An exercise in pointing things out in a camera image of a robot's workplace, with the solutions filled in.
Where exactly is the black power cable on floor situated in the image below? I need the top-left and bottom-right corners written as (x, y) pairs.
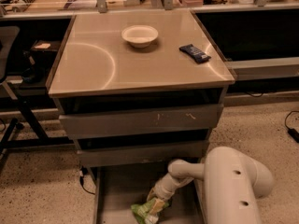
top-left (78, 168), bottom-right (96, 196)

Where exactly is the white bowl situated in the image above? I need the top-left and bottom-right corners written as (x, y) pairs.
top-left (121, 25), bottom-right (158, 49)

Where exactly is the middle grey drawer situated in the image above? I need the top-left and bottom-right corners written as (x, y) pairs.
top-left (78, 140), bottom-right (209, 167)

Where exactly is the dark blue snack bar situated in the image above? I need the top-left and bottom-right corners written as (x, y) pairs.
top-left (179, 44), bottom-right (210, 63)

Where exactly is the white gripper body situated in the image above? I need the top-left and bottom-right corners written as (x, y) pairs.
top-left (153, 174), bottom-right (192, 201)

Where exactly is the top grey drawer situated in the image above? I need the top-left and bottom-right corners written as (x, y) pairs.
top-left (59, 104), bottom-right (223, 139)

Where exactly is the open bottom grey drawer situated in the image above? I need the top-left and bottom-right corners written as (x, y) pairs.
top-left (93, 162), bottom-right (206, 224)

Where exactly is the black coiled tool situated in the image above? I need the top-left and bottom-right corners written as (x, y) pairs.
top-left (12, 0), bottom-right (35, 12)

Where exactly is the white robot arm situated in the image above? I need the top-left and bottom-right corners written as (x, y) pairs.
top-left (148, 147), bottom-right (274, 224)

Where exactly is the black box under bench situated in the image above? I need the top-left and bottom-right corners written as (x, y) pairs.
top-left (30, 40), bottom-right (61, 67)

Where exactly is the grey drawer cabinet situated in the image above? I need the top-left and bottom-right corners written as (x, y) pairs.
top-left (46, 9), bottom-right (237, 224)

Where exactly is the green rice chip bag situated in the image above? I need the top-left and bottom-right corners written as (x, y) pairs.
top-left (131, 198), bottom-right (169, 224)

